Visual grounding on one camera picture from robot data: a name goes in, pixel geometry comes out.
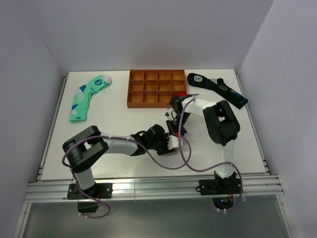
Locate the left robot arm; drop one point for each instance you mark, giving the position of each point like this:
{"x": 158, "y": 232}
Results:
{"x": 85, "y": 148}

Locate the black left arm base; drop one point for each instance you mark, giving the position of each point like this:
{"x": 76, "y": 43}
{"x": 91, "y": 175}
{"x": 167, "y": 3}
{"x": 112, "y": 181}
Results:
{"x": 87, "y": 198}

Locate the aluminium frame rail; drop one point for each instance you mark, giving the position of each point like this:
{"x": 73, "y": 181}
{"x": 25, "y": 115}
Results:
{"x": 150, "y": 188}

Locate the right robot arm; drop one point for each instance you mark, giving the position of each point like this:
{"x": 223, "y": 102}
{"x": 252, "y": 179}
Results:
{"x": 221, "y": 123}

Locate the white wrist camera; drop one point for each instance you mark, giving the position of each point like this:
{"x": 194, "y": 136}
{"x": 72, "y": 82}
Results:
{"x": 168, "y": 116}
{"x": 173, "y": 142}

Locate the red rolled sock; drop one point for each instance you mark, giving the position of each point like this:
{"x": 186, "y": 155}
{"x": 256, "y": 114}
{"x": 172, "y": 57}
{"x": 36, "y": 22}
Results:
{"x": 182, "y": 93}

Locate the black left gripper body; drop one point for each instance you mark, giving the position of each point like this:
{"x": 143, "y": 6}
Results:
{"x": 161, "y": 147}

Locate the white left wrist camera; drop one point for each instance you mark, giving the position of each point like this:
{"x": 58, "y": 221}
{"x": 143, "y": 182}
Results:
{"x": 173, "y": 142}

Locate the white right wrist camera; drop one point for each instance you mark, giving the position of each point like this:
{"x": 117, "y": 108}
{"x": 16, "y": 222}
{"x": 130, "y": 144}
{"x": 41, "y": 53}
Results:
{"x": 168, "y": 116}

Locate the mint green sock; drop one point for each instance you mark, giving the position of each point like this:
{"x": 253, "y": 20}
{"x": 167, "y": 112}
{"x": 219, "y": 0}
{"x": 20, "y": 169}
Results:
{"x": 83, "y": 95}

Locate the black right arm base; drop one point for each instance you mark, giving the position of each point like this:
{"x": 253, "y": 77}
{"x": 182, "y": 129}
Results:
{"x": 222, "y": 192}

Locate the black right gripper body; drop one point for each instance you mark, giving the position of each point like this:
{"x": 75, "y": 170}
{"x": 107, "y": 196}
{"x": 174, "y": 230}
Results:
{"x": 174, "y": 125}

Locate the black blue sock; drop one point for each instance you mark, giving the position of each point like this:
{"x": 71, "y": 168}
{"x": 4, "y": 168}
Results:
{"x": 218, "y": 86}

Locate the orange compartment tray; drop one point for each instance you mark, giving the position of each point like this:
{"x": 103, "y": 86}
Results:
{"x": 149, "y": 89}

